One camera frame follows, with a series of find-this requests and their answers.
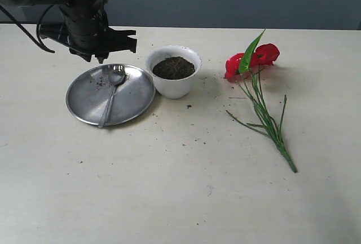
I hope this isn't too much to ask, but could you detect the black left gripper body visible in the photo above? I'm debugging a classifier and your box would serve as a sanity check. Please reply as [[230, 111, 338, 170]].
[[38, 2, 137, 56]]

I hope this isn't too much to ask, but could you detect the stainless steel spork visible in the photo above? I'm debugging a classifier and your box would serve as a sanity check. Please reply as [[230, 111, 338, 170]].
[[98, 64, 126, 128]]

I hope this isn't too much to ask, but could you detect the artificial red flower stem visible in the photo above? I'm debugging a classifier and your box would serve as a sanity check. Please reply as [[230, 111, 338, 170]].
[[224, 30, 298, 174]]

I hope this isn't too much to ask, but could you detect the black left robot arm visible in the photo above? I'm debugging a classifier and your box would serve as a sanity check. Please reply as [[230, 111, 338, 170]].
[[1, 0, 137, 63]]

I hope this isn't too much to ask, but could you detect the white scalloped flower pot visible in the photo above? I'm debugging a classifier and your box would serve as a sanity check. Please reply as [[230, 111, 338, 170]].
[[146, 45, 202, 99]]

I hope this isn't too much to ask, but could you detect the round stainless steel plate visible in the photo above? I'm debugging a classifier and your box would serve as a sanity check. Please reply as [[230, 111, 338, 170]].
[[65, 64, 156, 127]]

